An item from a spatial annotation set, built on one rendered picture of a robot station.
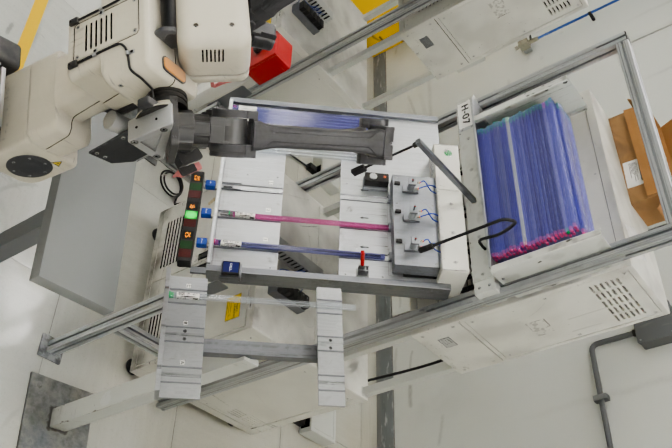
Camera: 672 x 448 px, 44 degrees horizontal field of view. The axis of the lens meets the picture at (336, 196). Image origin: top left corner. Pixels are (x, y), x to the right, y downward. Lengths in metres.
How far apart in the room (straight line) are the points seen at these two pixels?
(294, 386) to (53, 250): 1.15
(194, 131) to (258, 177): 0.93
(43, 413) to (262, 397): 0.77
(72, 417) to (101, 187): 0.75
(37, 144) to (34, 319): 1.02
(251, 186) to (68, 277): 0.68
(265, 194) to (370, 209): 0.33
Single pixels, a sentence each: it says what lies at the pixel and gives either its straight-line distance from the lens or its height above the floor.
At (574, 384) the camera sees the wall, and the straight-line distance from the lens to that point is 3.90.
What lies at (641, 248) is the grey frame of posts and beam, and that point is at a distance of 2.31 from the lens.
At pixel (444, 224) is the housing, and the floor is 1.27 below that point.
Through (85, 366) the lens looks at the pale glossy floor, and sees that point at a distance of 2.98.
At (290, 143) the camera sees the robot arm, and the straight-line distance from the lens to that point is 1.79.
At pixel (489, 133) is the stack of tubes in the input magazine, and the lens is 2.68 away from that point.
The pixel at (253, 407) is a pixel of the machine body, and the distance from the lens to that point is 3.19.
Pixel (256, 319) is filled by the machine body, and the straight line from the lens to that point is 2.68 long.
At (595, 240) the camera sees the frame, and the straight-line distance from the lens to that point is 2.29.
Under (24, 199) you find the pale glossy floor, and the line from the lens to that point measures 3.04.
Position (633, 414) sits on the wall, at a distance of 3.76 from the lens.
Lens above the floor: 2.20
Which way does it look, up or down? 28 degrees down
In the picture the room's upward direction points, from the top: 66 degrees clockwise
